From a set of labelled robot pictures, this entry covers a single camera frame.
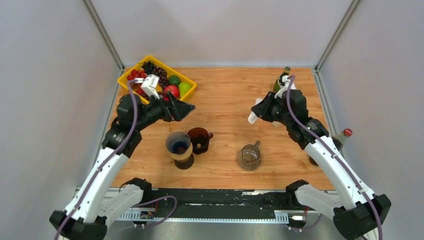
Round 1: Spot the wooden ring dripper holder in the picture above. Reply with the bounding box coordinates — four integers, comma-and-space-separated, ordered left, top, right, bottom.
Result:
168, 146, 193, 163

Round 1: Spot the dark purple grape bunch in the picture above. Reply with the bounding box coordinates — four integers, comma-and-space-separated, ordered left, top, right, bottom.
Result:
141, 60, 169, 90

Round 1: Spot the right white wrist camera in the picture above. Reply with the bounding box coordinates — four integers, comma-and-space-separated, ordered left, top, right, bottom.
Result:
274, 75, 297, 99

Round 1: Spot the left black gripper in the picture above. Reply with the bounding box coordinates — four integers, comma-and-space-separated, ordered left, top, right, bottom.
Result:
134, 90, 196, 131

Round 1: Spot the green lime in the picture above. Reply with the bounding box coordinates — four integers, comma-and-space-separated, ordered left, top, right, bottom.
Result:
168, 75, 181, 87

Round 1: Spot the yellow plastic fruit tray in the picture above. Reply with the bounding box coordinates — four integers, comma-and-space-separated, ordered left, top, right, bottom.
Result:
117, 55, 197, 104

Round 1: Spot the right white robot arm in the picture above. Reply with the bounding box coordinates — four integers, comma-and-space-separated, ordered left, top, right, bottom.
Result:
249, 90, 392, 240

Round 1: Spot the white paper coffee filter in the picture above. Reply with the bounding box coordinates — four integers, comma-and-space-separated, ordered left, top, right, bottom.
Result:
247, 98, 282, 128

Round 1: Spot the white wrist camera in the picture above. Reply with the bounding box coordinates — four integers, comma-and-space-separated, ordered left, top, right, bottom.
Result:
134, 74, 160, 99
274, 75, 297, 99

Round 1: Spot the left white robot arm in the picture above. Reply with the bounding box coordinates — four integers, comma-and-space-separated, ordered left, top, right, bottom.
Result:
49, 93, 196, 240

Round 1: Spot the green pear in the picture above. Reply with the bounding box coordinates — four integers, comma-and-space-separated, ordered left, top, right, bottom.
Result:
178, 82, 192, 98

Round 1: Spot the brown coffee server pot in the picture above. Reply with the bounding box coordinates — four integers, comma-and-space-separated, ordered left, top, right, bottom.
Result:
174, 156, 194, 170

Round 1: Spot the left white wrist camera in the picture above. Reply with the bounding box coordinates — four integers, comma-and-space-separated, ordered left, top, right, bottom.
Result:
134, 74, 160, 99

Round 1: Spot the amber glass dripper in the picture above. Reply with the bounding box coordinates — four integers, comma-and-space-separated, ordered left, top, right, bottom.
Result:
187, 127, 214, 155

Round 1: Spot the green glass bottle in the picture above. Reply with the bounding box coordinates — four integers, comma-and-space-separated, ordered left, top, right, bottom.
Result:
273, 66, 291, 93

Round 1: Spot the clear ribbed glass pitcher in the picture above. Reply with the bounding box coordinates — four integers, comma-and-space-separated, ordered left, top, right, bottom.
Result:
235, 140, 261, 171

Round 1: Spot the cola bottle red cap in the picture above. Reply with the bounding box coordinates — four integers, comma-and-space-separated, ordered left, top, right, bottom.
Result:
308, 128, 353, 167

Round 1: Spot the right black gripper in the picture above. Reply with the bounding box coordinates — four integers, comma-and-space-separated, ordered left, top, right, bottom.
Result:
251, 91, 292, 127

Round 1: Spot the blue ribbed glass dripper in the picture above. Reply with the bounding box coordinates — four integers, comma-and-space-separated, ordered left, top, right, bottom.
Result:
165, 131, 191, 155

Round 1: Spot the red apple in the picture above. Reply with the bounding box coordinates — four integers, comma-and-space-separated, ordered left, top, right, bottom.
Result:
163, 85, 180, 99

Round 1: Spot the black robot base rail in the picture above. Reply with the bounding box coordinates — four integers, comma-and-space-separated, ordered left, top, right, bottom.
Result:
141, 188, 310, 229

